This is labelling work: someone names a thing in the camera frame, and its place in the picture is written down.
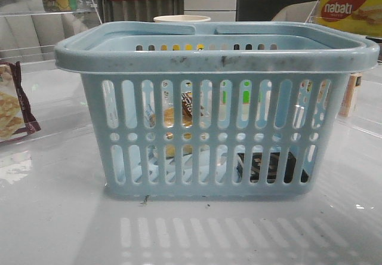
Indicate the rubiks cube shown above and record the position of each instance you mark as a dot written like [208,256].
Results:
[226,101]

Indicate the beige small carton box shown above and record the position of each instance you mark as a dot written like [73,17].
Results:
[348,105]

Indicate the light blue plastic basket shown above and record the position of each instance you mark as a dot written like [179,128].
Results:
[298,73]

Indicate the yellow nabati wafer box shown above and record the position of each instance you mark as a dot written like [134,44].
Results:
[349,8]

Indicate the clear acrylic shelf left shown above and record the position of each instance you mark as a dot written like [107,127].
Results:
[29,33]

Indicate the yellow popcorn paper cup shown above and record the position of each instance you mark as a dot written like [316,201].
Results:
[181,19]

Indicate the cracker packet dark red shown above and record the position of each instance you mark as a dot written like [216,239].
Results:
[17,120]

